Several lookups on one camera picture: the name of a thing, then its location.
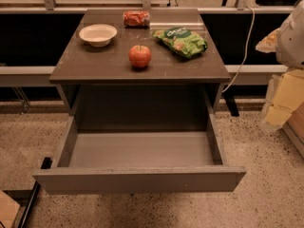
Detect white cable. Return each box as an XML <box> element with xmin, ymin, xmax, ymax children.
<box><xmin>221</xmin><ymin>6</ymin><xmax>257</xmax><ymax>94</ymax></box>

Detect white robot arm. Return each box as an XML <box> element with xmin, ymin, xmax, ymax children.
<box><xmin>256</xmin><ymin>1</ymin><xmax>304</xmax><ymax>132</ymax></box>

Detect crushed orange soda can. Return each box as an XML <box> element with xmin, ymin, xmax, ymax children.
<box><xmin>123</xmin><ymin>10</ymin><xmax>150</xmax><ymax>28</ymax></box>

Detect white paper bowl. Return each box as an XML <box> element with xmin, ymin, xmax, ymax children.
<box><xmin>79</xmin><ymin>24</ymin><xmax>117</xmax><ymax>48</ymax></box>

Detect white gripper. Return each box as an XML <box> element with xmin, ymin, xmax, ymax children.
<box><xmin>256</xmin><ymin>28</ymin><xmax>304</xmax><ymax>133</ymax></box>

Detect open grey top drawer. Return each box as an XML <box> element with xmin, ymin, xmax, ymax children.
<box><xmin>32</xmin><ymin>85</ymin><xmax>247</xmax><ymax>196</ymax></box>

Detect black metal floor frame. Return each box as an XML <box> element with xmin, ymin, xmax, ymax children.
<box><xmin>2</xmin><ymin>156</ymin><xmax>53</xmax><ymax>228</ymax></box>

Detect red apple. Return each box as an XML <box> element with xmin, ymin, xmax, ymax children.
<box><xmin>128</xmin><ymin>45</ymin><xmax>151</xmax><ymax>68</ymax></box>

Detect grey cabinet with top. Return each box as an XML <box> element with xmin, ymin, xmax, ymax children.
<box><xmin>50</xmin><ymin>9</ymin><xmax>229</xmax><ymax>132</ymax></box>

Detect green chip bag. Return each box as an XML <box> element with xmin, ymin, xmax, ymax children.
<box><xmin>152</xmin><ymin>27</ymin><xmax>208</xmax><ymax>59</ymax></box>

